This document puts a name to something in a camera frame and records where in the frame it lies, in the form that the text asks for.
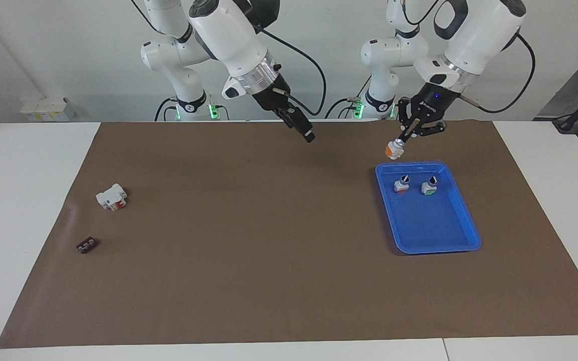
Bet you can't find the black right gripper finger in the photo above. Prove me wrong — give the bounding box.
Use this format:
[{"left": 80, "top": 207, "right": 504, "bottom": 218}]
[
  {"left": 289, "top": 104, "right": 316, "bottom": 143},
  {"left": 276, "top": 108, "right": 306, "bottom": 136}
]

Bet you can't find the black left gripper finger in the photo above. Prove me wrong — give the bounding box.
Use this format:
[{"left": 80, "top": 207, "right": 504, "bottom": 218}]
[
  {"left": 409, "top": 122, "right": 446, "bottom": 141},
  {"left": 398, "top": 98, "right": 415, "bottom": 146}
]

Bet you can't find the selector switch orange base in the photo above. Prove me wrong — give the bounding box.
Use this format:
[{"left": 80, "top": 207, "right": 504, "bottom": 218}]
[{"left": 385, "top": 139, "right": 406, "bottom": 161}]

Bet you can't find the blue plastic tray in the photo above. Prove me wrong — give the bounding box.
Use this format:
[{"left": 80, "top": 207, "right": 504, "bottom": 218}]
[{"left": 375, "top": 161, "right": 482, "bottom": 256}]

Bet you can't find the brown table mat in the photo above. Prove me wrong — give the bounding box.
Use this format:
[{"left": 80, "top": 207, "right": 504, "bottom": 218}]
[{"left": 0, "top": 120, "right": 578, "bottom": 349}]

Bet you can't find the white circuit breaker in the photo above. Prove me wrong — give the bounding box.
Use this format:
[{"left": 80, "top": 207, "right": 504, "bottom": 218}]
[{"left": 95, "top": 184, "right": 128, "bottom": 212}]

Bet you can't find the white cardboard box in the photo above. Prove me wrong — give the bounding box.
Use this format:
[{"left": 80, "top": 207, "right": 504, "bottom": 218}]
[{"left": 21, "top": 97, "right": 76, "bottom": 122}]

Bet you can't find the black left base cable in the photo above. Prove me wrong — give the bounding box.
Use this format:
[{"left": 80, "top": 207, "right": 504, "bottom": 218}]
[{"left": 325, "top": 75, "right": 372, "bottom": 120}]

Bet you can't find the black base cable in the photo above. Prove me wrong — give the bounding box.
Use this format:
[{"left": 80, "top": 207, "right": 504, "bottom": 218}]
[
  {"left": 325, "top": 75, "right": 372, "bottom": 120},
  {"left": 155, "top": 97, "right": 178, "bottom": 122}
]

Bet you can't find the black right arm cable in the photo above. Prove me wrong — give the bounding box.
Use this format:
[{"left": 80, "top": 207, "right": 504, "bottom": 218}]
[{"left": 256, "top": 28, "right": 328, "bottom": 117}]

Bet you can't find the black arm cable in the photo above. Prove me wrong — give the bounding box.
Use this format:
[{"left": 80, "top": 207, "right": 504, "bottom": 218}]
[
  {"left": 256, "top": 28, "right": 328, "bottom": 117},
  {"left": 402, "top": 0, "right": 536, "bottom": 113}
]

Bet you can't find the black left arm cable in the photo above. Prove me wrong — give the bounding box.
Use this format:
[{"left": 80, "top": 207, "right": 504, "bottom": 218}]
[{"left": 402, "top": 0, "right": 536, "bottom": 113}]

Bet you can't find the black right base cable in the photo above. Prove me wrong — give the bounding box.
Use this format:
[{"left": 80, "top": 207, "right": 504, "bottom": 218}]
[{"left": 155, "top": 97, "right": 178, "bottom": 122}]

